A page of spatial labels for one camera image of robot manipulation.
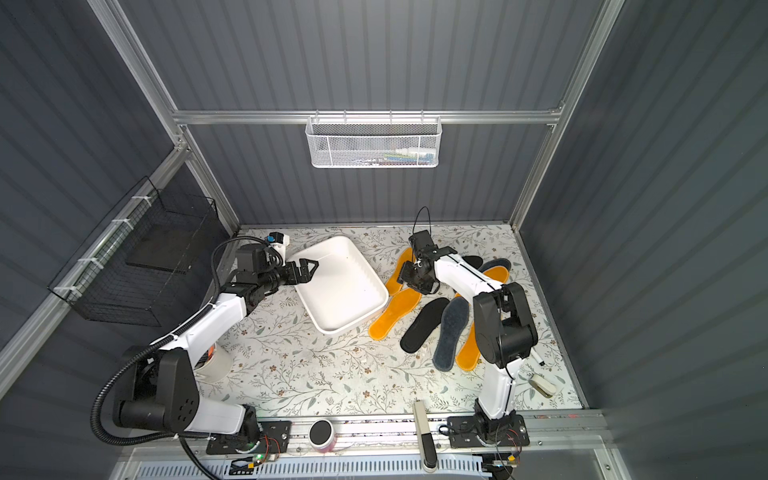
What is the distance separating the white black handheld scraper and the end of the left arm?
0.46 metres

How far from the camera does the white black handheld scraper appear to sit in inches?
26.8

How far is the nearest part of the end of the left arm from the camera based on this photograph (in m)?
0.75
